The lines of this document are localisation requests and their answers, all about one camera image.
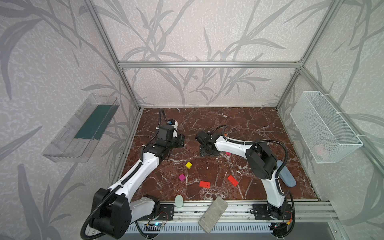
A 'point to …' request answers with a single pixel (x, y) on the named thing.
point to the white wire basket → (328, 138)
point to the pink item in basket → (320, 150)
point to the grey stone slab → (213, 214)
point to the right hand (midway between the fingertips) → (206, 148)
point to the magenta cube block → (182, 177)
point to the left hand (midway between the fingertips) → (184, 132)
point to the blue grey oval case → (285, 175)
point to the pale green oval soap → (179, 201)
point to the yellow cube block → (189, 165)
